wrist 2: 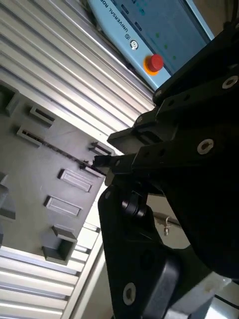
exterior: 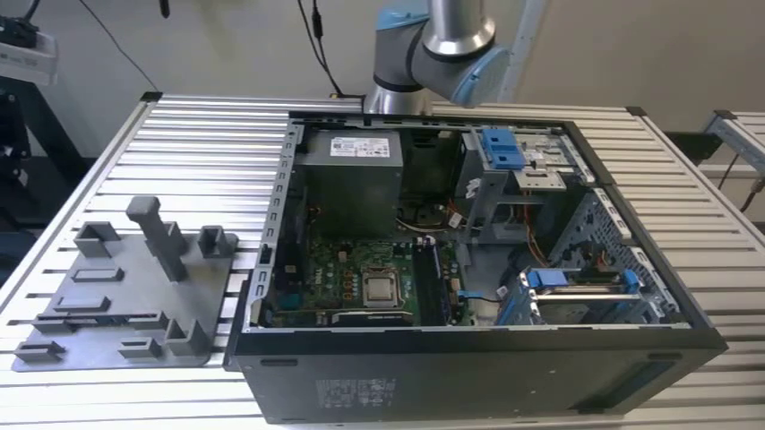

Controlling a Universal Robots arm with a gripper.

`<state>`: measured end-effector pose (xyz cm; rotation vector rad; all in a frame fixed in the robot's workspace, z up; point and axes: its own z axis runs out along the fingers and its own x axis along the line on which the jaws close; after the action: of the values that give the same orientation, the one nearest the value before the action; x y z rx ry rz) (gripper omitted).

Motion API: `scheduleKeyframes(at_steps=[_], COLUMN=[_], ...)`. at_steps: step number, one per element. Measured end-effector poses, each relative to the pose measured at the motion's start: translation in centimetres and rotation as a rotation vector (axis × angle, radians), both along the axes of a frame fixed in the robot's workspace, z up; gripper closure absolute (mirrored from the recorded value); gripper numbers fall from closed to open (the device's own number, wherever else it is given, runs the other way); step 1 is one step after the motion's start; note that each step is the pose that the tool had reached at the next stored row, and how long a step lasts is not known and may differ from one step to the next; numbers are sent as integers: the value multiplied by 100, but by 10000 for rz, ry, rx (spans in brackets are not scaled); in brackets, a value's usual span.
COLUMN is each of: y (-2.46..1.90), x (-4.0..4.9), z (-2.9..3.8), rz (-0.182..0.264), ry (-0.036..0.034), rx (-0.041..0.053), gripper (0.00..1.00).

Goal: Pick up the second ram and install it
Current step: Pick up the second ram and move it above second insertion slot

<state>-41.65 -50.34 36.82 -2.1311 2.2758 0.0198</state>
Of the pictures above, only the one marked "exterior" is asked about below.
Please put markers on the blue drive latch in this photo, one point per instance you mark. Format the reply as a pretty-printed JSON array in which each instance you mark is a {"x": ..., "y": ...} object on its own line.
[{"x": 498, "y": 148}]

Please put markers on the grey metal drive cage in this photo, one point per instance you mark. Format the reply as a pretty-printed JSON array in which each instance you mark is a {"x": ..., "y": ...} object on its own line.
[{"x": 487, "y": 192}]

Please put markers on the grey power supply unit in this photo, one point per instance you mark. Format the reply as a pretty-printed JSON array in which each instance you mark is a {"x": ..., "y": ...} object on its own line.
[{"x": 352, "y": 197}]

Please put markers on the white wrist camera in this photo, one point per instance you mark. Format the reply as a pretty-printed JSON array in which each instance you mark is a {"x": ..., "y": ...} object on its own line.
[{"x": 29, "y": 67}]

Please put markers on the white label tag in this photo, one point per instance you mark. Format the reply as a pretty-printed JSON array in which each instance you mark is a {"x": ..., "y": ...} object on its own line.
[
  {"x": 456, "y": 219},
  {"x": 471, "y": 188}
]

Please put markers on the black PC case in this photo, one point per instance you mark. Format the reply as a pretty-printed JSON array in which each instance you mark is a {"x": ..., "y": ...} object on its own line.
[{"x": 478, "y": 380}]

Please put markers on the silver CPU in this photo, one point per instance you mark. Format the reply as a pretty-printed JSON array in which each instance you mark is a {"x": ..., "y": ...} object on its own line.
[{"x": 382, "y": 289}]

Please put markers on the grey parts rack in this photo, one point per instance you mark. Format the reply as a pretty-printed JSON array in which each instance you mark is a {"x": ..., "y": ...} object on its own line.
[{"x": 137, "y": 295}]

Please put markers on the black graphics card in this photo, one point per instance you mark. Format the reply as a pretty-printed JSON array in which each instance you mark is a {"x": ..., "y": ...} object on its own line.
[{"x": 370, "y": 317}]

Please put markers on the black stand frame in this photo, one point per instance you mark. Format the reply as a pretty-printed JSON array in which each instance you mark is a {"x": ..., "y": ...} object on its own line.
[{"x": 53, "y": 148}]

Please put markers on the small black hanging object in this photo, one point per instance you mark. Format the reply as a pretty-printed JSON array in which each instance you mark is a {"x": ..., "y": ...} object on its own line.
[{"x": 164, "y": 8}]

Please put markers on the grey hard disk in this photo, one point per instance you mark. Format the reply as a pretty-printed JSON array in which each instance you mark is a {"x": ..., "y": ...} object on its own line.
[{"x": 567, "y": 311}]

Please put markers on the green motherboard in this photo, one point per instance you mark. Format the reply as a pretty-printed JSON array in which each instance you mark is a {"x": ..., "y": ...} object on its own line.
[{"x": 334, "y": 269}]

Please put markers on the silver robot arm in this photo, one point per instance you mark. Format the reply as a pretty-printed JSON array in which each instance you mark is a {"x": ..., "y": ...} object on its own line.
[{"x": 459, "y": 27}]

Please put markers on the blue disk carrier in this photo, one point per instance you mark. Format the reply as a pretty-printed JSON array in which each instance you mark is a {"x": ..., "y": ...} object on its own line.
[{"x": 550, "y": 277}]

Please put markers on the aluminium slat side table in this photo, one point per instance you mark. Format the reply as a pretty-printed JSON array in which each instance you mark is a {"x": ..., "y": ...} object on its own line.
[{"x": 741, "y": 130}]

